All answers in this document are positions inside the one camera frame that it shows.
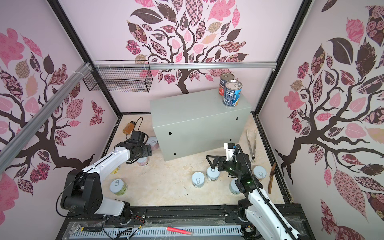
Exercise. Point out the aluminium rail left wall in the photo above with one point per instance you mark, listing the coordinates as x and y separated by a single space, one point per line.
12 149

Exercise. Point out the metal kitchen tongs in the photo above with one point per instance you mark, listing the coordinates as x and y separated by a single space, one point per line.
252 146

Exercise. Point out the pink can white lid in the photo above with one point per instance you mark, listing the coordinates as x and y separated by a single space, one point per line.
143 161

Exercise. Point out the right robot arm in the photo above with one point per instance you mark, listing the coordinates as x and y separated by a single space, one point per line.
257 207

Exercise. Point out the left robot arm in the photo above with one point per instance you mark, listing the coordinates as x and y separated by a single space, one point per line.
83 194

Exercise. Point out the wooden handled knife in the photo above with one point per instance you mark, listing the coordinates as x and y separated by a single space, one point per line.
272 172

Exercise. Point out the blue label tall can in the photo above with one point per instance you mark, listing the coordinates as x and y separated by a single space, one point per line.
232 93

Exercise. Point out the aluminium rail back wall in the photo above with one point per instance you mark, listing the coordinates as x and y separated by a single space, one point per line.
172 66

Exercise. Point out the white slotted cable duct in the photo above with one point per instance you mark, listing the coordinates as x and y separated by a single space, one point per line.
161 233

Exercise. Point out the orange label can right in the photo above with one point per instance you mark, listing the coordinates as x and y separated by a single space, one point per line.
259 172

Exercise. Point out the teal can right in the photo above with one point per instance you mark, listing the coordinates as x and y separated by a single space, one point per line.
233 187

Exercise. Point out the black wire basket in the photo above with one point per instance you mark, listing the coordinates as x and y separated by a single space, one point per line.
133 76

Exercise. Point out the la sicilia tomato can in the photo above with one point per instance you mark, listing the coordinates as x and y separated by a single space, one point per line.
223 79

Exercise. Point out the aluminium rail wall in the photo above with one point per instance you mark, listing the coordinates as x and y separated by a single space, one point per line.
172 66
12 149

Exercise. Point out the black mounting rail base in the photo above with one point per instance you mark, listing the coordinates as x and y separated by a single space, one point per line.
171 216

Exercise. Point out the teal can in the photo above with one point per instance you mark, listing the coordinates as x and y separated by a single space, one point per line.
198 179
233 187
213 174

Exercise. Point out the orange spice jar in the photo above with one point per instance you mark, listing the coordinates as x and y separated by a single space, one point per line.
128 129

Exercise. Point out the teal can front middle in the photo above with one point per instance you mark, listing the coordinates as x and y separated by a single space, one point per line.
198 179

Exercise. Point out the green label can left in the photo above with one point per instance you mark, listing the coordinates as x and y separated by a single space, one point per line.
118 187

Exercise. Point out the yellow label can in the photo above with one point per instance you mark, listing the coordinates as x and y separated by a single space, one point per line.
115 171

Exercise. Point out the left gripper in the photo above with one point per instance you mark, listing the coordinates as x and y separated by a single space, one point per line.
146 151

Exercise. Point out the pink can near cabinet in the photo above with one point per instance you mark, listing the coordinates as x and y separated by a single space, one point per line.
153 142

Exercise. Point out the pink marker pen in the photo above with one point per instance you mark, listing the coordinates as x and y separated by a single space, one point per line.
179 231

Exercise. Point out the teal can rear middle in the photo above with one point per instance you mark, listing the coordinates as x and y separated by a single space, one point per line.
213 174

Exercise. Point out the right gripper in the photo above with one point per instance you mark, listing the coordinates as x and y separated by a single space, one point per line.
223 161

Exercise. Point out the grey metal cabinet box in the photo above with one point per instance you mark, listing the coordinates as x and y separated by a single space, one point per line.
197 122

